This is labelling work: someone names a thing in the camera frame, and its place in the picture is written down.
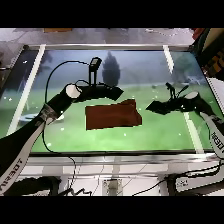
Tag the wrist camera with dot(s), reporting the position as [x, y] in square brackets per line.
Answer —
[170, 88]
[94, 63]

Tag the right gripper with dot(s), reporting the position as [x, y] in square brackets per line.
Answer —
[160, 106]

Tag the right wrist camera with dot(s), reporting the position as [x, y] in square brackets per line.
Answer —
[170, 88]

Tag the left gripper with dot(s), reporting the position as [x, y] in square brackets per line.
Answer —
[111, 92]

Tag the brown garment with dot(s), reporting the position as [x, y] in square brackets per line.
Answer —
[112, 115]

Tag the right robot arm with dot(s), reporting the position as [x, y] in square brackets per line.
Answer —
[213, 126]

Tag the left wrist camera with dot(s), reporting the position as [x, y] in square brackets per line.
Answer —
[94, 63]

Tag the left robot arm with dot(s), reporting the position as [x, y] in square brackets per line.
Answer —
[20, 143]

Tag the silver frame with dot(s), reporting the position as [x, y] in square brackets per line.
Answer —
[113, 160]

